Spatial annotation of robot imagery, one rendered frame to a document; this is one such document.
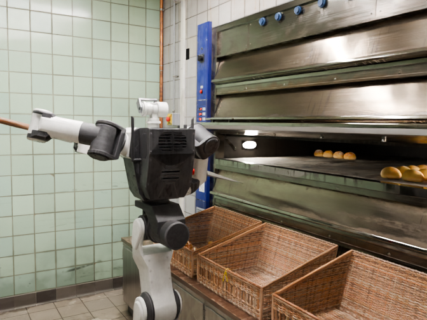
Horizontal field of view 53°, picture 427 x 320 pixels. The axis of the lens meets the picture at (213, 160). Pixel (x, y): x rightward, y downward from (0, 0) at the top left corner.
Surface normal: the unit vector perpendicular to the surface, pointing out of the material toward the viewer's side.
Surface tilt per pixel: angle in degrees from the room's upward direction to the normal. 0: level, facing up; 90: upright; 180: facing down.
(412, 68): 90
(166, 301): 60
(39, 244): 90
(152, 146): 90
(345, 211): 70
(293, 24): 90
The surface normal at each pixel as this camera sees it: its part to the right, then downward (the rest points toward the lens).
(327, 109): -0.80, -0.31
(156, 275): 0.53, -0.20
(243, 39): -0.85, 0.11
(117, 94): 0.52, 0.08
